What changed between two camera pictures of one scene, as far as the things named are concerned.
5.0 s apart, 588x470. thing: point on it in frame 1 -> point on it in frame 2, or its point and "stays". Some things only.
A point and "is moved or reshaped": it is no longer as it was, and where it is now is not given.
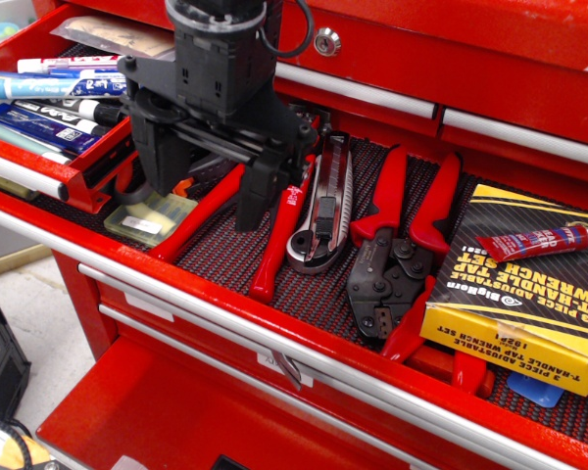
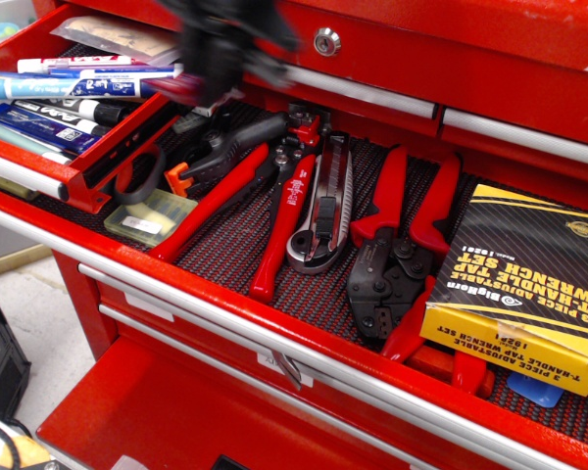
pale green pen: [34, 145] stays
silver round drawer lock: [327, 42] stays
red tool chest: [428, 288] stays
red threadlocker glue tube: [544, 241] is moved or reshaped
